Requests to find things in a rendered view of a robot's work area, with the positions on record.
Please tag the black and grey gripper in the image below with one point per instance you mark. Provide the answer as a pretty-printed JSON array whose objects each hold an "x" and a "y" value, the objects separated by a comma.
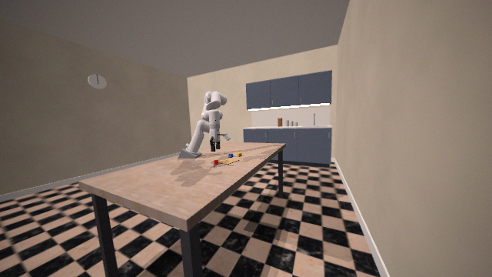
[{"x": 214, "y": 138}]

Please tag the tan square mat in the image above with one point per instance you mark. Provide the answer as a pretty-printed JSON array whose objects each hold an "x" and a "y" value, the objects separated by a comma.
[{"x": 227, "y": 161}]

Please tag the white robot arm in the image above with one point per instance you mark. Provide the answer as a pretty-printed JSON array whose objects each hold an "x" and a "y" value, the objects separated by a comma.
[{"x": 212, "y": 101}]

